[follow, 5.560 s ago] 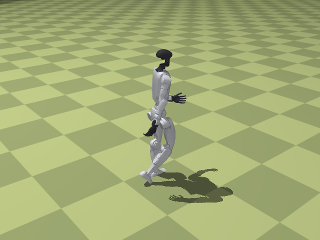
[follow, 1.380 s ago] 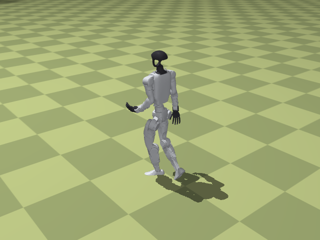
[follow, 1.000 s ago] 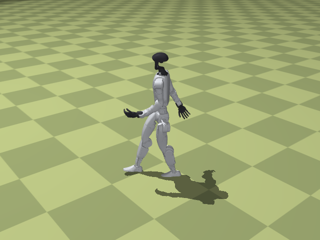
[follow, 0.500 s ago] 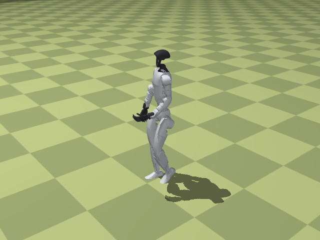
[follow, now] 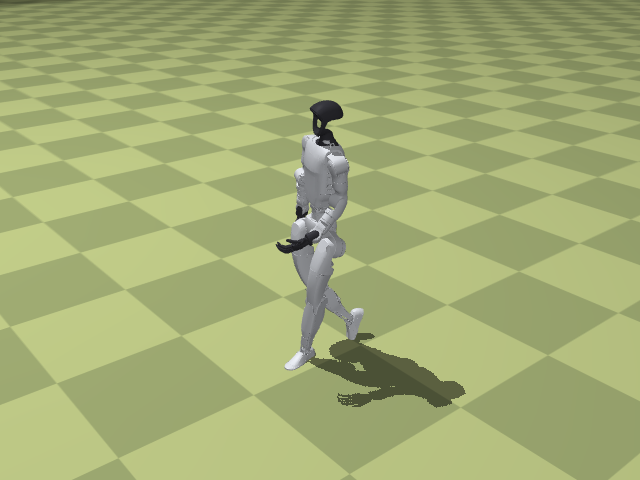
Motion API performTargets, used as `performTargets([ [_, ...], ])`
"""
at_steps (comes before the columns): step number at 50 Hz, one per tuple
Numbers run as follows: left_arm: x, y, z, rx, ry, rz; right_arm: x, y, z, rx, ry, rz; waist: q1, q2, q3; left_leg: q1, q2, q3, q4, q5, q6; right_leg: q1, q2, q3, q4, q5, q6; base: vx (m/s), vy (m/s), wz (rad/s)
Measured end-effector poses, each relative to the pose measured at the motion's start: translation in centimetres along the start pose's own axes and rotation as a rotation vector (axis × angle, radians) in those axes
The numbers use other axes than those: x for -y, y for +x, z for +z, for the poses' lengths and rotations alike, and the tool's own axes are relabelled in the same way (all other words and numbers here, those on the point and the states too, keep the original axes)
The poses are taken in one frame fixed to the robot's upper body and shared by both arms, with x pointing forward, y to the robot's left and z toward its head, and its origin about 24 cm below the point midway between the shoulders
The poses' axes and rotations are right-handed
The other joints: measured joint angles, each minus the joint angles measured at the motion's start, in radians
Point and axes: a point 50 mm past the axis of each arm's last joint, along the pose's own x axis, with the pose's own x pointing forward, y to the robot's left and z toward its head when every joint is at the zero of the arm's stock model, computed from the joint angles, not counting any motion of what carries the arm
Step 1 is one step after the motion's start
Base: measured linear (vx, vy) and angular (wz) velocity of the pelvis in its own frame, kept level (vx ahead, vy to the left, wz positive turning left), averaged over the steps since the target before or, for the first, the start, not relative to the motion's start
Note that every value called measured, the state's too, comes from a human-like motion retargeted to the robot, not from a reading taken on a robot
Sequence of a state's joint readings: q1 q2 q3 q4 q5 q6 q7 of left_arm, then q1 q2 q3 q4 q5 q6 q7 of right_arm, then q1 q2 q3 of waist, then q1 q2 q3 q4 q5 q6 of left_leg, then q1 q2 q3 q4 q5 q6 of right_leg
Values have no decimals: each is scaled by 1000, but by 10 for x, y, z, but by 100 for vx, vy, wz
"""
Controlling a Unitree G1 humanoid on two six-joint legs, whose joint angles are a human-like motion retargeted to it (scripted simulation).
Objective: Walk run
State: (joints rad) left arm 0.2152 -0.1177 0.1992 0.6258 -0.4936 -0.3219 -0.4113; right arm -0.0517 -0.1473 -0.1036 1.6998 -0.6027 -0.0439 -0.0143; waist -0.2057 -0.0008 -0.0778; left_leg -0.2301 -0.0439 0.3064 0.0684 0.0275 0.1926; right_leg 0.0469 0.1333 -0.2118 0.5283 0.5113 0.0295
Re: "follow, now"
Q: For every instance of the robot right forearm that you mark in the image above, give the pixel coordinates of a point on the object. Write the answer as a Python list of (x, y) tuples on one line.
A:
[(301, 198)]

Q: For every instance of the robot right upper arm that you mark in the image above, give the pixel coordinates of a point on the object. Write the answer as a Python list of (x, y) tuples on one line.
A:
[(299, 173)]

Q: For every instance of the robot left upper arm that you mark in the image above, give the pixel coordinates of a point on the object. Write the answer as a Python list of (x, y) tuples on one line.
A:
[(338, 166)]

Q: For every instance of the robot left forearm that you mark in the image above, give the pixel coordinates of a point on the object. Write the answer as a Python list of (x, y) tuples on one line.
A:
[(329, 217)]

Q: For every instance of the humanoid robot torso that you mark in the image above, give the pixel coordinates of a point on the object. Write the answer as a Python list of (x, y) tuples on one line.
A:
[(318, 180)]

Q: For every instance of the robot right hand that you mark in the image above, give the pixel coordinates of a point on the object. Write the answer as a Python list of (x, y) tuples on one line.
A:
[(299, 213)]

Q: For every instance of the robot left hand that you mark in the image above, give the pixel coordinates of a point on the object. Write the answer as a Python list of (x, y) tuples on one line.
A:
[(298, 244)]

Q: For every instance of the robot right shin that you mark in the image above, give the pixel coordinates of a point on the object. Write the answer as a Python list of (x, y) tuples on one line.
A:
[(334, 304)]

